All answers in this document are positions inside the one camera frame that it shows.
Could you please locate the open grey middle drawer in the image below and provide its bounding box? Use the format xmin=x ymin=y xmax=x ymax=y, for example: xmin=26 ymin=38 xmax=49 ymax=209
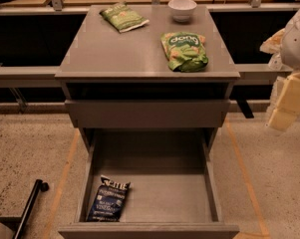
xmin=59 ymin=129 xmax=239 ymax=239

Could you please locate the grey drawer cabinet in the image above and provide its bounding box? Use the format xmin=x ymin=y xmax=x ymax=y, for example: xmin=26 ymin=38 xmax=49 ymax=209
xmin=55 ymin=5 xmax=240 ymax=148

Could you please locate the blue chip bag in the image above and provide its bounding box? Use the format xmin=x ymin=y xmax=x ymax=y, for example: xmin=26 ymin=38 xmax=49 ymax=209
xmin=87 ymin=175 xmax=131 ymax=222

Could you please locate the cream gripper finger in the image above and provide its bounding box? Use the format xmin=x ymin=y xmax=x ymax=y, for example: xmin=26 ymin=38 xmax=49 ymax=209
xmin=266 ymin=71 xmax=300 ymax=131
xmin=260 ymin=29 xmax=285 ymax=54

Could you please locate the flat green chip bag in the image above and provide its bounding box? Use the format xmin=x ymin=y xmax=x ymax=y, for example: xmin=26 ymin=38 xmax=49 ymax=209
xmin=100 ymin=2 xmax=150 ymax=33

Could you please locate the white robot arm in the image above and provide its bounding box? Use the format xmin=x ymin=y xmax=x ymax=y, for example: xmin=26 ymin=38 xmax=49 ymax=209
xmin=260 ymin=9 xmax=300 ymax=131

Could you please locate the white bowl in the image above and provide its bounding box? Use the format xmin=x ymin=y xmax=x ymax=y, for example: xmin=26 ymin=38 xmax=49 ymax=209
xmin=168 ymin=0 xmax=197 ymax=22

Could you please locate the closed grey top drawer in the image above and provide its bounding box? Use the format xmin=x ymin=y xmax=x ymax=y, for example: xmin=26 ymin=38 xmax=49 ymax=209
xmin=65 ymin=100 xmax=230 ymax=128

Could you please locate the green snack pouch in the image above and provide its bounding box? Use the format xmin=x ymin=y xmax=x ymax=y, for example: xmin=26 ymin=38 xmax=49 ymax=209
xmin=160 ymin=32 xmax=208 ymax=73

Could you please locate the black metal bar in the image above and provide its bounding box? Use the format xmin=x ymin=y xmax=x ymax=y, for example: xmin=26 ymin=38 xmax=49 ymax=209
xmin=12 ymin=179 xmax=49 ymax=239

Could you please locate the clear sanitizer bottle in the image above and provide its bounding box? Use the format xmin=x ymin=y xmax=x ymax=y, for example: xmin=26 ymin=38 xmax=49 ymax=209
xmin=268 ymin=53 xmax=282 ymax=71

